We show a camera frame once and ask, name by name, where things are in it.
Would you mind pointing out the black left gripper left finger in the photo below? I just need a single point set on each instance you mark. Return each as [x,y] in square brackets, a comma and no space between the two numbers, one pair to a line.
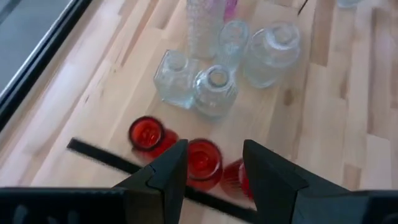
[168,189]

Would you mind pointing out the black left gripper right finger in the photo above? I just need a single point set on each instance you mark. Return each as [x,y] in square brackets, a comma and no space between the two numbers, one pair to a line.
[280,196]

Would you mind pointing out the red bulbous ribbed glass vase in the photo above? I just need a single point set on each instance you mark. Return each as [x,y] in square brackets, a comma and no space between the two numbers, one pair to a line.
[203,161]

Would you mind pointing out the red ribbed cylinder glass vase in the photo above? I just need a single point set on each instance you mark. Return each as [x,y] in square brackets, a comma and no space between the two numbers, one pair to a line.
[233,177]

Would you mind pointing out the red cone-shaped glass vase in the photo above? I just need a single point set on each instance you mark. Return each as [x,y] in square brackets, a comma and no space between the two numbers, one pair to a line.
[146,133]

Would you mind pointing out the clear small ribbed glass jar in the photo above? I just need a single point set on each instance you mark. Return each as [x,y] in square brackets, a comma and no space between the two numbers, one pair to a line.
[214,96]

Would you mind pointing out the clear studded square glass vase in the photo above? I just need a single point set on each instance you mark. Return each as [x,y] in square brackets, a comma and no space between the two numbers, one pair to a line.
[174,84]

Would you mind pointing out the clear large ribbed glass vase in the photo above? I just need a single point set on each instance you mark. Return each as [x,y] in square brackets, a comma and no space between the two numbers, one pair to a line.
[270,59]

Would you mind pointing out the clear narrow-neck glass vase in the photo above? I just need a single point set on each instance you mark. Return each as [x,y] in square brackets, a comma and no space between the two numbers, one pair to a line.
[233,46]

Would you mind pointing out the clear tall diamond-pattern vase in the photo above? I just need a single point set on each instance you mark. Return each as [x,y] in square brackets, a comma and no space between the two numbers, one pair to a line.
[203,31]

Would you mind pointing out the pink cone-shaped glass vase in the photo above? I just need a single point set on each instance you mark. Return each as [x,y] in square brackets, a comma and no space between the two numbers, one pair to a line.
[230,9]

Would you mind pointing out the wooden shelf with black frame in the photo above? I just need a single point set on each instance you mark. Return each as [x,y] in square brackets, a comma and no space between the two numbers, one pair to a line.
[102,157]

